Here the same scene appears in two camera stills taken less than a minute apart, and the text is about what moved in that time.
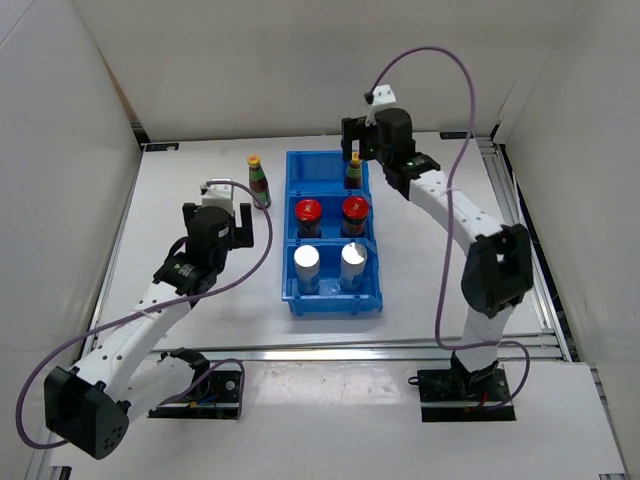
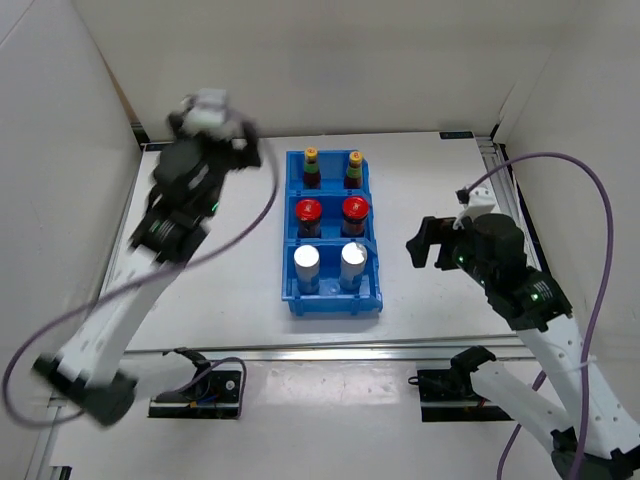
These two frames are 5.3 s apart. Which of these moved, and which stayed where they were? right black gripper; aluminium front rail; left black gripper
Moved: left black gripper; right black gripper
Stayed: aluminium front rail
